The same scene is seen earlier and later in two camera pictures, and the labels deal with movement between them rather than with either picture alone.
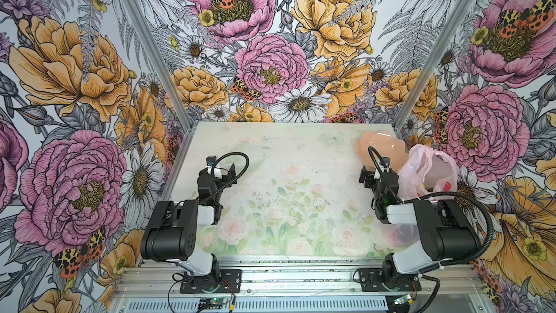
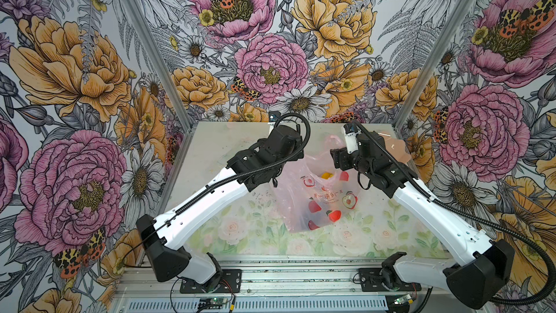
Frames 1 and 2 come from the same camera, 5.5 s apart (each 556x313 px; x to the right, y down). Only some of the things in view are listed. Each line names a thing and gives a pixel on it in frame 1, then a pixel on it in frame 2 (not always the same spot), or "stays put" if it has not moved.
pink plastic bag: [426, 172] -> [314, 191]
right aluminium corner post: [444, 45] stays put
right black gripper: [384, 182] -> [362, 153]
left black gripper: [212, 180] -> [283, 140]
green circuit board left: [211, 303] stays put
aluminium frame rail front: [153, 277] stays put
